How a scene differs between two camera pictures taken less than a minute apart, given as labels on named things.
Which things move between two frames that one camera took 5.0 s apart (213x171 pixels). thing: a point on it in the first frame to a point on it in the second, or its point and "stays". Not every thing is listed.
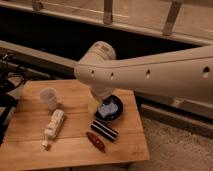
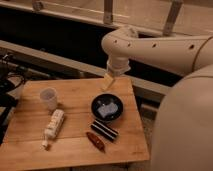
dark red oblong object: x=96 y=141 stays
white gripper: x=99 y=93 to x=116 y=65
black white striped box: x=104 y=130 stays
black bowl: x=110 y=108 stays
